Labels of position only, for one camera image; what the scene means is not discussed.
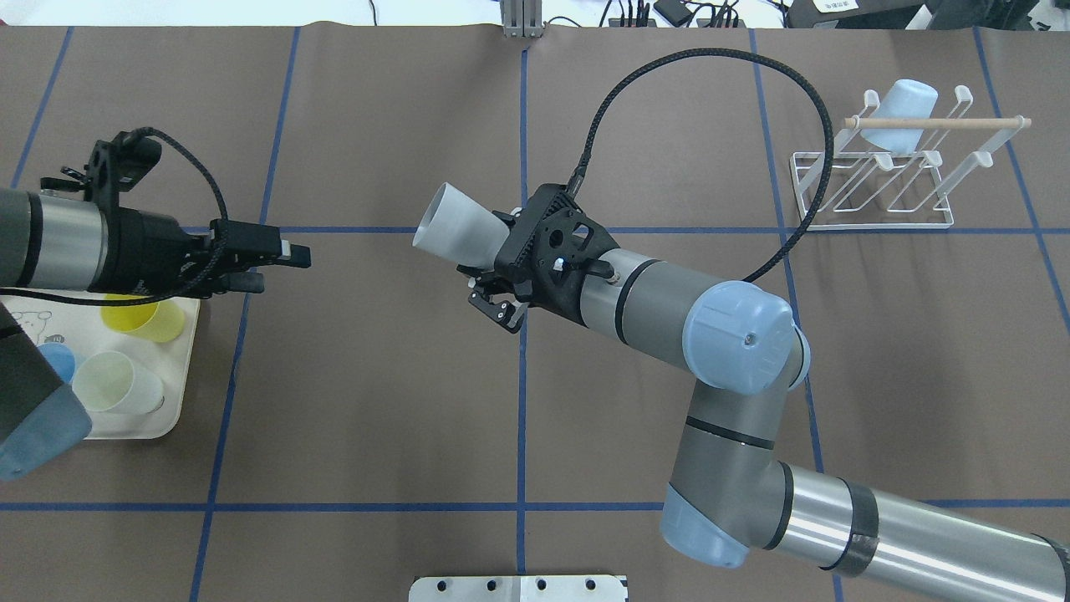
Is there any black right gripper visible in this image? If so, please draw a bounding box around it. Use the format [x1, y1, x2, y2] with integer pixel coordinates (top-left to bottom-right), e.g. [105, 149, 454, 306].
[456, 210, 535, 334]

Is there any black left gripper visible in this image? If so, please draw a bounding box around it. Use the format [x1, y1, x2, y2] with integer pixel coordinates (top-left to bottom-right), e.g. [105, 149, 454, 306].
[104, 209, 311, 298]

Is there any grey plastic cup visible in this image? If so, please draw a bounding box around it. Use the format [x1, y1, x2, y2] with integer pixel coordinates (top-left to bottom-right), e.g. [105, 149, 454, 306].
[412, 182, 511, 271]

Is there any light blue plastic cup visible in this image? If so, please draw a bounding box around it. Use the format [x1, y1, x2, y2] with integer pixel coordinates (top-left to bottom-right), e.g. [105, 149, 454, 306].
[860, 79, 939, 154]

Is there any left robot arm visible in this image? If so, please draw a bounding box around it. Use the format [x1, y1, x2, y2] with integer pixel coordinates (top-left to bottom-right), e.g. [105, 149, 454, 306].
[3, 188, 311, 482]

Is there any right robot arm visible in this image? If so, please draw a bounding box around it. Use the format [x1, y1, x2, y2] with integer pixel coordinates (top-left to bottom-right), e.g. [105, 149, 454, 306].
[349, 211, 1067, 601]

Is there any yellow plastic cup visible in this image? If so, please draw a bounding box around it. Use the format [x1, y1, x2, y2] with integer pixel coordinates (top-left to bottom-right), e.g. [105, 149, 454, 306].
[100, 300, 186, 344]

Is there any cream plastic cup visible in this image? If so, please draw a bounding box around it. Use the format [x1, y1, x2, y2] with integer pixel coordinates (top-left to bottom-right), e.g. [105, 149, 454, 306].
[71, 351, 165, 416]

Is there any cream plastic tray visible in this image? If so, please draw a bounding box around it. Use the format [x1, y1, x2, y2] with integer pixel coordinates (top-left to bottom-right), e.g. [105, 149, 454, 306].
[3, 296, 201, 441]

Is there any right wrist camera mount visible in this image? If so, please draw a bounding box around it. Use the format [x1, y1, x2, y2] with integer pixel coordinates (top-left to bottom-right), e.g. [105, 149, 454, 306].
[492, 183, 620, 325]

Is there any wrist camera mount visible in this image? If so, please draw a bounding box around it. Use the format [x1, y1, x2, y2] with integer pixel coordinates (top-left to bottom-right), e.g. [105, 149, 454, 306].
[492, 183, 620, 325]
[39, 132, 163, 212]

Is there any black braided right cable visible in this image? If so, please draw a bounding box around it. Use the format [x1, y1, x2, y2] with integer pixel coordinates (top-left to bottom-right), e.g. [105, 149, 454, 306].
[567, 48, 835, 285]

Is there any black braided cable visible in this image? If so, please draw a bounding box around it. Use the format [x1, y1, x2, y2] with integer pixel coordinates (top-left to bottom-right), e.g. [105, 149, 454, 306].
[25, 127, 231, 307]
[567, 48, 835, 285]

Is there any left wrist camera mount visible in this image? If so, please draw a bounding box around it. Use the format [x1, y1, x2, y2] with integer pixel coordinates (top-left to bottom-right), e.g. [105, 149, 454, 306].
[39, 132, 163, 212]

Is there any aluminium frame post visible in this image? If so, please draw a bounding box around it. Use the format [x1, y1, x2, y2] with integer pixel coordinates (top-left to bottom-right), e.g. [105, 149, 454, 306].
[498, 0, 545, 38]

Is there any black braided left cable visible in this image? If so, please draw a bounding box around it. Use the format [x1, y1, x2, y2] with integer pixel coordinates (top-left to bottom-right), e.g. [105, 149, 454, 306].
[25, 127, 231, 307]

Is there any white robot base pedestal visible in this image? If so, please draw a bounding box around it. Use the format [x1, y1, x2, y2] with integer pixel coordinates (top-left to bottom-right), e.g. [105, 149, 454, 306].
[408, 574, 631, 601]

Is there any white wire cup rack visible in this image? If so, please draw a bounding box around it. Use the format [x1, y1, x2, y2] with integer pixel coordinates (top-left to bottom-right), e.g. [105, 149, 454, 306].
[790, 84, 1033, 230]

